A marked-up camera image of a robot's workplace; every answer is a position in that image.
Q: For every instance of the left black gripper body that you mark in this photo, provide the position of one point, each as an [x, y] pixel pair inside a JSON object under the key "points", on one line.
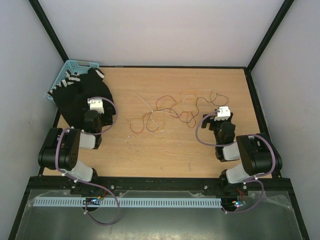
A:
{"points": [[106, 120]]}

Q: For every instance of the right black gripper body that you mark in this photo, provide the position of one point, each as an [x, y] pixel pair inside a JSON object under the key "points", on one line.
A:
{"points": [[214, 125]]}

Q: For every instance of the white zip tie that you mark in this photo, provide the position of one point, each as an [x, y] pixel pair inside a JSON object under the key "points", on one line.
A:
{"points": [[150, 116]]}

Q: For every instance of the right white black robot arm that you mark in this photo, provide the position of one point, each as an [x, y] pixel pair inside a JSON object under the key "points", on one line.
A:
{"points": [[258, 156]]}

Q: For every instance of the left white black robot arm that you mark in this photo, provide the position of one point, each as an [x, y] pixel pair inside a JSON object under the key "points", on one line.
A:
{"points": [[60, 149]]}

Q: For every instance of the black white striped cloth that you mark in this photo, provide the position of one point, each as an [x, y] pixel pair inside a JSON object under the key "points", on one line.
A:
{"points": [[93, 74]]}

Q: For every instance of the blue plastic basket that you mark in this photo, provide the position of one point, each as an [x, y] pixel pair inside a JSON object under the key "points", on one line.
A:
{"points": [[74, 66]]}

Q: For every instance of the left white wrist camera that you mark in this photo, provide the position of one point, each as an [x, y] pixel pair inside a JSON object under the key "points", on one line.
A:
{"points": [[96, 104]]}

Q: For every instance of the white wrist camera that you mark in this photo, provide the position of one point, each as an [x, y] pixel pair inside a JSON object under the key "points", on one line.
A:
{"points": [[96, 104], [223, 113]]}

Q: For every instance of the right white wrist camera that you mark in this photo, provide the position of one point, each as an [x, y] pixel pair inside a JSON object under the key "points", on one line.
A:
{"points": [[223, 113]]}

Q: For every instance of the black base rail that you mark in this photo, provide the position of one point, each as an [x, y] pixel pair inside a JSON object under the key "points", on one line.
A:
{"points": [[118, 185]]}

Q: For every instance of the light blue slotted cable duct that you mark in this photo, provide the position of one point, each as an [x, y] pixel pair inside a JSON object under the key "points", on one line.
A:
{"points": [[130, 202]]}

